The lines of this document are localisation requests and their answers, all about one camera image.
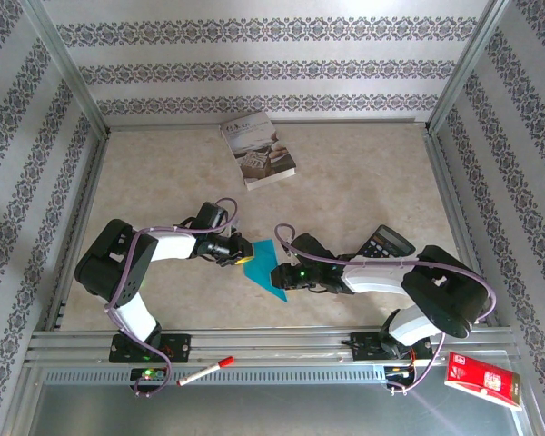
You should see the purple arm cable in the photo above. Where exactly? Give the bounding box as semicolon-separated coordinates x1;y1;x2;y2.
104;197;238;399
274;223;498;396

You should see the small controller circuit board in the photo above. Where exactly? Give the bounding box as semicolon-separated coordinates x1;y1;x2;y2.
385;362;417;382
130;367;167;385

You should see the slotted grey cable duct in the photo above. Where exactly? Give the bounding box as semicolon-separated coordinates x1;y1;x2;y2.
43;368;390;387

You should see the grey metal sheet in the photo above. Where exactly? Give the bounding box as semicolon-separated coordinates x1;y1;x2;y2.
26;383;532;436

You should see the red carton box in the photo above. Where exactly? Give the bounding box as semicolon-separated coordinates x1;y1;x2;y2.
443;352;524;412

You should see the aluminium frame post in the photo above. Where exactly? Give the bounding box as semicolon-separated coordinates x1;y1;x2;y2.
20;0;111;137
426;0;514;137

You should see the aluminium side rail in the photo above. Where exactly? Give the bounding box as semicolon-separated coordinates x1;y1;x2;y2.
424;129;500;328
43;129;113;332

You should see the thin aluminium back rail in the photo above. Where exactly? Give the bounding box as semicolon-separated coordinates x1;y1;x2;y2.
106;118;431;133

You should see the wide aluminium mounting rail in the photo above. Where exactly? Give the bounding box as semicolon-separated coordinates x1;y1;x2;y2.
25;327;519;369

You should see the red capped white marker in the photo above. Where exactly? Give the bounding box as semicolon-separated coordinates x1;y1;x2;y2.
176;356;235;388

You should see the paperback book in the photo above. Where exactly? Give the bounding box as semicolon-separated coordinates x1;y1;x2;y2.
220;111;297;192

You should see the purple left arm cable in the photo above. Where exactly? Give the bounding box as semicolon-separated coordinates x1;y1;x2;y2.
104;197;238;399

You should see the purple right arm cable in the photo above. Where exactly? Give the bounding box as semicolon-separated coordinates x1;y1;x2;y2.
274;223;498;396

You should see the blue paper sheet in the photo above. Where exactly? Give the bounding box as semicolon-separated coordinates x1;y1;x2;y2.
243;238;290;303

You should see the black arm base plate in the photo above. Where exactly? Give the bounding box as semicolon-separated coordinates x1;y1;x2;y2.
352;330;434;362
108;333;192;364

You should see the black calculator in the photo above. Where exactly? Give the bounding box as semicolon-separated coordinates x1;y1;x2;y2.
357;224;417;260

